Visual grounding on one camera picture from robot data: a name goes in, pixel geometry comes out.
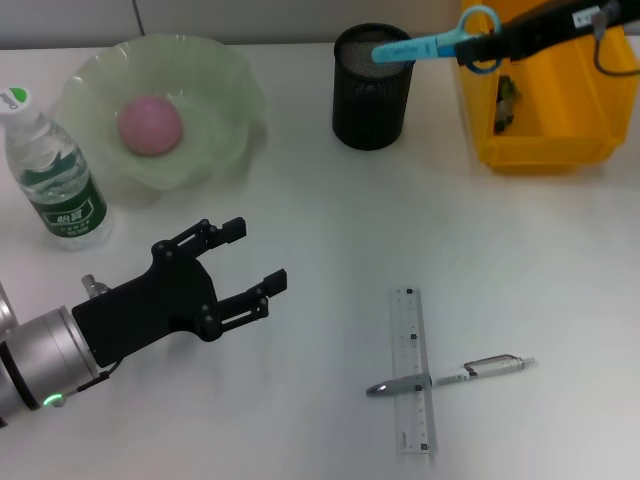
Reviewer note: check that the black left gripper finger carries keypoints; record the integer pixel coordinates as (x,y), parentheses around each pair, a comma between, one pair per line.
(230,230)
(272,285)

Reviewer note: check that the blue scissors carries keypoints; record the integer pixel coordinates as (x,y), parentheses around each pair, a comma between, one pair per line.
(410,50)

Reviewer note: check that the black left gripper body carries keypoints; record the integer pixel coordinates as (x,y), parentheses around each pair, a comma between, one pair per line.
(150,305)

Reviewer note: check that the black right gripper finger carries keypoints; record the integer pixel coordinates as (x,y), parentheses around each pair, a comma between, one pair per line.
(482,50)

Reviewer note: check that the silver white pen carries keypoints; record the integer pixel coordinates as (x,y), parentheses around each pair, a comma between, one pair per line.
(450,377)

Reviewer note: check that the pink peach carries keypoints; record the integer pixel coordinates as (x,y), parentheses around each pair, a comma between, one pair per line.
(150,125)

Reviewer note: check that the clear bottle green label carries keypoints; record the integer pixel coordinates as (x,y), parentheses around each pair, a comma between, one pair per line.
(65,195)

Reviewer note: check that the yellow plastic bin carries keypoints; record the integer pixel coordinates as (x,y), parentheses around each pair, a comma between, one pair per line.
(560,100)

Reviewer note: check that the green glass fruit plate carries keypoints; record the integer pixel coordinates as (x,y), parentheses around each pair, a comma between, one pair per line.
(215,75)

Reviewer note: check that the transparent ruler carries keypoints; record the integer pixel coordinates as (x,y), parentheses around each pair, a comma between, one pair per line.
(417,425)

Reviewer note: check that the black mesh cup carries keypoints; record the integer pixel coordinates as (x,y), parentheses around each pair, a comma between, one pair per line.
(372,110)

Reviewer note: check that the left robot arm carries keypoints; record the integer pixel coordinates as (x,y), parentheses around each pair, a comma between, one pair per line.
(40,350)

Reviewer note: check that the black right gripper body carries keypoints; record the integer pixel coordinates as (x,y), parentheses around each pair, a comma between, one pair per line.
(550,25)

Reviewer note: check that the green plastic wrapper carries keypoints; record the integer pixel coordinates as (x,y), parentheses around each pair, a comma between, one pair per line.
(506,100)

